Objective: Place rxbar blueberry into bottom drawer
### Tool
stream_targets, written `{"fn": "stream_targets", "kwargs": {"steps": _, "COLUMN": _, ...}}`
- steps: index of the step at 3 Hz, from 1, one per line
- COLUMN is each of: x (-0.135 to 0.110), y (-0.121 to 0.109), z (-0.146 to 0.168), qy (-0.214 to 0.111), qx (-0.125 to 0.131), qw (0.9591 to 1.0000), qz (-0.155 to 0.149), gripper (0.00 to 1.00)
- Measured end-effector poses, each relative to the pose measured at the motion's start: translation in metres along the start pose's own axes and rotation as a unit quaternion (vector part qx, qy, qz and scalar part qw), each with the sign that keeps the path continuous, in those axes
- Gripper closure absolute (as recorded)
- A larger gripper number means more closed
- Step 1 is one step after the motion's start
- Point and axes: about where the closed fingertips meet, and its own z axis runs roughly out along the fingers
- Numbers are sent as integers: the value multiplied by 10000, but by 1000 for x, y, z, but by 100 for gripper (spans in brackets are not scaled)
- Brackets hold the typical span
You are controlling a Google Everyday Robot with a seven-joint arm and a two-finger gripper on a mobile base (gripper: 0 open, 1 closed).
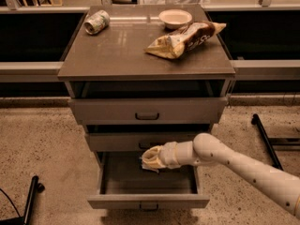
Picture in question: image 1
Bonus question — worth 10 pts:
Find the grey middle drawer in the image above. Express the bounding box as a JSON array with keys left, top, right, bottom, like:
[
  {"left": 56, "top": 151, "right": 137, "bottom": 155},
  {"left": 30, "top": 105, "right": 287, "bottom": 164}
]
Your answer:
[{"left": 85, "top": 124, "right": 212, "bottom": 151}]

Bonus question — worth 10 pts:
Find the brown yellow chip bag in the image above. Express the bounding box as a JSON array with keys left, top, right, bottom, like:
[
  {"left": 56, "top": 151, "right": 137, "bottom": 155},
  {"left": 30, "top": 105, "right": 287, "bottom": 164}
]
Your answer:
[{"left": 144, "top": 21, "right": 226, "bottom": 59}]

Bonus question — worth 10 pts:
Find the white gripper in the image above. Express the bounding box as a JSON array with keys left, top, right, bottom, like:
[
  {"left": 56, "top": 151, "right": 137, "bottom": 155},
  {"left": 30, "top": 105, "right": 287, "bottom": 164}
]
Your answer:
[{"left": 142, "top": 142, "right": 180, "bottom": 173}]

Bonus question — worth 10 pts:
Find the grey bottom drawer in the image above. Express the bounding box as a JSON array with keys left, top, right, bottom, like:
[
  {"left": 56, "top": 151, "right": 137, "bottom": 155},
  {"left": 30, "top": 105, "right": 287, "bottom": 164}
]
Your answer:
[{"left": 87, "top": 151, "right": 210, "bottom": 211}]

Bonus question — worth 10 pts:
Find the black stand leg left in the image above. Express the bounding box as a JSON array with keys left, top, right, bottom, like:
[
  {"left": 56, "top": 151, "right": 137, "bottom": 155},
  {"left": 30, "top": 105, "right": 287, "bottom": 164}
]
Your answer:
[{"left": 0, "top": 175, "right": 45, "bottom": 225}]

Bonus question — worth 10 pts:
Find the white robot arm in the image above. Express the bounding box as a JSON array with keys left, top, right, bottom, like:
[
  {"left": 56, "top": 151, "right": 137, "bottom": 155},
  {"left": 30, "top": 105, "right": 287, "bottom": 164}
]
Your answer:
[{"left": 142, "top": 133, "right": 300, "bottom": 218}]

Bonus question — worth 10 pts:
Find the white bowl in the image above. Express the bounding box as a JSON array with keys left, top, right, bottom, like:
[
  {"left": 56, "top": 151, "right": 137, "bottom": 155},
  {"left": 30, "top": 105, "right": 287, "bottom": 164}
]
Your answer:
[{"left": 158, "top": 9, "right": 192, "bottom": 29}]

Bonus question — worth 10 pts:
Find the metal railing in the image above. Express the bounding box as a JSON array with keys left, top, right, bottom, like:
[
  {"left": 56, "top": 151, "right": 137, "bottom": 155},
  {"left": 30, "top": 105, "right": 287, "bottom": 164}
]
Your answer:
[{"left": 0, "top": 0, "right": 300, "bottom": 83}]

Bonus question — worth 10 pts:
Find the grey drawer cabinet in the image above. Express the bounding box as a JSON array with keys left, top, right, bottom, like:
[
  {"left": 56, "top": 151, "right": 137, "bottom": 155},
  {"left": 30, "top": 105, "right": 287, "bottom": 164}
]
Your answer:
[{"left": 57, "top": 4, "right": 236, "bottom": 152}]

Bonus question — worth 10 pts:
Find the green white soda can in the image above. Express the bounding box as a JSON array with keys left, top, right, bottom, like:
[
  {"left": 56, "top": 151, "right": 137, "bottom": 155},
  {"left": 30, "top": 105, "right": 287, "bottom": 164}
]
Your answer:
[{"left": 84, "top": 10, "right": 110, "bottom": 35}]

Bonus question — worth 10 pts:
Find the grey drawer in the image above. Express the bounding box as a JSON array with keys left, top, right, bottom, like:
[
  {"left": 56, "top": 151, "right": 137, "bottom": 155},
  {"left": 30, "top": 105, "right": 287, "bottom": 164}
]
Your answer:
[
  {"left": 85, "top": 124, "right": 212, "bottom": 151},
  {"left": 69, "top": 80, "right": 227, "bottom": 125},
  {"left": 87, "top": 151, "right": 210, "bottom": 211}
]

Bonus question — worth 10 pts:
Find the grey top drawer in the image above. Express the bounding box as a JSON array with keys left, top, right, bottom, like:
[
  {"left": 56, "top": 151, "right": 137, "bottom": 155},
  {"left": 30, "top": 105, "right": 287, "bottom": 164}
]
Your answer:
[{"left": 69, "top": 80, "right": 227, "bottom": 125}]

